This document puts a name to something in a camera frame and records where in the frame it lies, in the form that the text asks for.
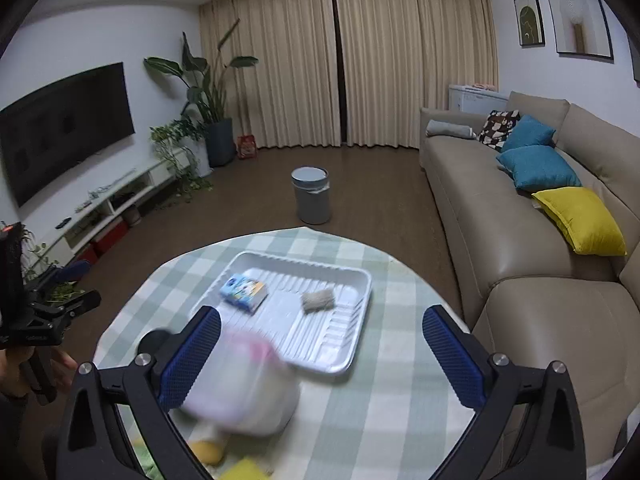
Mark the beige leather sofa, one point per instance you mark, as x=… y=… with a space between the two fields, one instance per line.
x=500 y=240

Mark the grey trash bin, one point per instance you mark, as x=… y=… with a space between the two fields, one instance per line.
x=311 y=200

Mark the grey woven scrubber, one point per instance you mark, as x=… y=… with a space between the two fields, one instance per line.
x=316 y=301

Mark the red bag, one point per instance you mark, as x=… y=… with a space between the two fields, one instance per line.
x=246 y=147

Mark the white television stand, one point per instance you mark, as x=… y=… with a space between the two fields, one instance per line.
x=115 y=192

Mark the beige curtain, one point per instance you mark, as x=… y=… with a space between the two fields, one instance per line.
x=270 y=60
x=415 y=60

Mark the person's left hand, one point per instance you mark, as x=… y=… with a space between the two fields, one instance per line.
x=62 y=367

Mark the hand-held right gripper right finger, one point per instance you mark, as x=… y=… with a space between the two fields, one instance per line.
x=452 y=365

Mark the large beige arch wall picture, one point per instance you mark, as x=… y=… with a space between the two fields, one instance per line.
x=575 y=15

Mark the green cloth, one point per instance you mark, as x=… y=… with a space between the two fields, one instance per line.
x=144 y=460

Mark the brown white patterned pillow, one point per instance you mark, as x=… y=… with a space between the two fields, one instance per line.
x=495 y=127

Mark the black cylinder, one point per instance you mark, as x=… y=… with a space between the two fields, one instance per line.
x=150 y=342

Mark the yellow pillow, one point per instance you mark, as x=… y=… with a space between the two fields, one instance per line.
x=580 y=220

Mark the red storage box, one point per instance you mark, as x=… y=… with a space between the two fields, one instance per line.
x=111 y=237
x=87 y=255

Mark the grey rolled blanket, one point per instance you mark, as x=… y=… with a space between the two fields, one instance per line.
x=450 y=129

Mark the black flat television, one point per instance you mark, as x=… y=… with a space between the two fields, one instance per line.
x=65 y=130

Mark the yellow rectangular sponge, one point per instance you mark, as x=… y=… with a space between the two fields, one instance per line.
x=245 y=472

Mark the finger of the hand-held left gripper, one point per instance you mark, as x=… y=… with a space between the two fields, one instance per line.
x=80 y=301
x=57 y=327

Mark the white plastic tray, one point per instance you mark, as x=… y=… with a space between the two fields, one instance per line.
x=300 y=330

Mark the translucent plastic container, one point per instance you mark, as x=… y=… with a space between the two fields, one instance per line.
x=245 y=390

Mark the yellow peanut-shaped sponge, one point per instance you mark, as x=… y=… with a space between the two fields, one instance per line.
x=206 y=451

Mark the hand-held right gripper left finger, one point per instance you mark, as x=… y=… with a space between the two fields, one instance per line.
x=192 y=360

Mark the white cabinet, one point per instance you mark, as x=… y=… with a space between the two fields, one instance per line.
x=475 y=100

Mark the tall plant in dark planter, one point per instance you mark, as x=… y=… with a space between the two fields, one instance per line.
x=220 y=140

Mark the trailing green plant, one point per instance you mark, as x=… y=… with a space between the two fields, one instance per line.
x=65 y=291

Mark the blue packaged sponge box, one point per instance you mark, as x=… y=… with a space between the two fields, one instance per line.
x=244 y=292

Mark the bushy plant in white pot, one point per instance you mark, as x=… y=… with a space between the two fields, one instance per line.
x=175 y=135

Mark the blue pillow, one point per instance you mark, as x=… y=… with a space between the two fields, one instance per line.
x=530 y=132
x=540 y=167

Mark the framed wall picture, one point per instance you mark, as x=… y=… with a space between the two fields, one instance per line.
x=635 y=57

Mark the small dark arch wall picture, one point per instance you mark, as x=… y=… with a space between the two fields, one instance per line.
x=530 y=22

